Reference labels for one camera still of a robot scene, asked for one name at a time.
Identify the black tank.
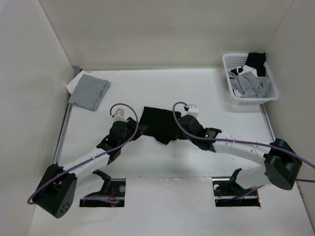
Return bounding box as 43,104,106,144
140,107,179,145
245,53,266,77

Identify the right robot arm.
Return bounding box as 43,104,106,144
177,115,302,195

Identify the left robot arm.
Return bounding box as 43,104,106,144
28,118,148,218

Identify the folded grey tank top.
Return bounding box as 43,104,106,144
68,74,111,111

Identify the folded white tank top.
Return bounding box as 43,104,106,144
65,74,83,94

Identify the grey tank top in basket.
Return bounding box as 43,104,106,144
228,71,272,98

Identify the white tank top in basket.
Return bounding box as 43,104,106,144
229,65,257,98

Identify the black tank top in basket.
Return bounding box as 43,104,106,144
245,53,266,77

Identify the white plastic laundry basket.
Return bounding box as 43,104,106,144
222,53,279,105

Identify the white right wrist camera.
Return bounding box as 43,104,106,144
184,104,199,118

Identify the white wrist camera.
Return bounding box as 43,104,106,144
184,104,199,118
112,108,127,123

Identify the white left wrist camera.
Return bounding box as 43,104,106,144
112,108,127,123

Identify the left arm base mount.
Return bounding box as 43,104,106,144
79,170,126,207

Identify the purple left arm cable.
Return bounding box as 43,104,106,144
27,103,139,205

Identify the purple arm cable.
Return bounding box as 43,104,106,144
172,101,315,201
27,103,139,205

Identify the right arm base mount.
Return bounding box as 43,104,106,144
212,168,261,207

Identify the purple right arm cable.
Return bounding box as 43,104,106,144
172,101,315,201

